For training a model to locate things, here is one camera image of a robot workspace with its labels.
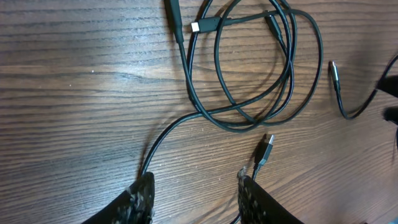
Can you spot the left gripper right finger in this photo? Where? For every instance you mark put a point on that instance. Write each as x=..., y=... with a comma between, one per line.
x=256, y=206

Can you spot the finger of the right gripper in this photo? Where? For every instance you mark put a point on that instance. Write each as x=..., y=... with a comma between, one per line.
x=391, y=114
x=389, y=85

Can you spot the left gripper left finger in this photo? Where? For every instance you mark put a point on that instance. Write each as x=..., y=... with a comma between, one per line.
x=135, y=205

